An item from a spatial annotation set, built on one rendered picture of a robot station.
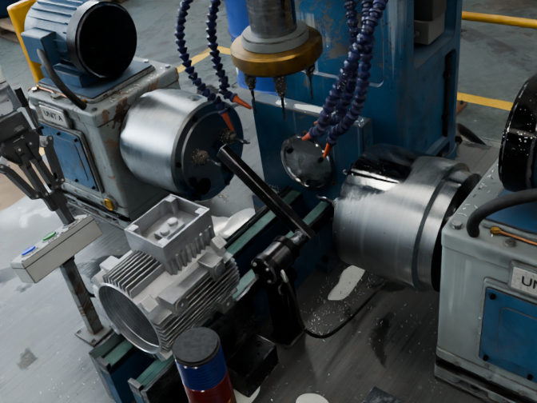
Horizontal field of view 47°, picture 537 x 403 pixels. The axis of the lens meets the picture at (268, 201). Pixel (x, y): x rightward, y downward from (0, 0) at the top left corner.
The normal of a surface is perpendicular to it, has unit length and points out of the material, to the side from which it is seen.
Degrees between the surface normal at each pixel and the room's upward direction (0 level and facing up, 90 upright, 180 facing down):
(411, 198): 32
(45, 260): 66
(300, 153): 90
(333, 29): 90
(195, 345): 0
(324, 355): 0
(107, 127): 90
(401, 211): 47
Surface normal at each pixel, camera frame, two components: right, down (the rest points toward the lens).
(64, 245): 0.66, -0.06
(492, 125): -0.13, -0.80
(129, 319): 0.44, -0.39
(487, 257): -0.61, 0.54
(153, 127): -0.51, -0.22
